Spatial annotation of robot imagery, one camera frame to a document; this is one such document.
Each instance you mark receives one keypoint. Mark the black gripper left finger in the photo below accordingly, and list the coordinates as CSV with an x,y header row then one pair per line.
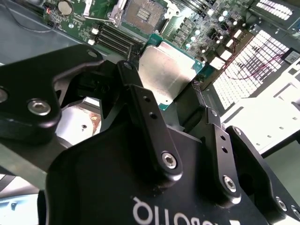
x,y
28,89

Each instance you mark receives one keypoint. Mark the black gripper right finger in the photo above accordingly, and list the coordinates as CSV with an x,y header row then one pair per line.
x,y
220,164

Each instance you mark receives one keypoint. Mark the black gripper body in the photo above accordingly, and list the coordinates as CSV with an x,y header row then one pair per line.
x,y
105,175

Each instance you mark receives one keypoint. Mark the silver CPU green substrate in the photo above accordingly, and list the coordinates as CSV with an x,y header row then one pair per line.
x,y
164,68

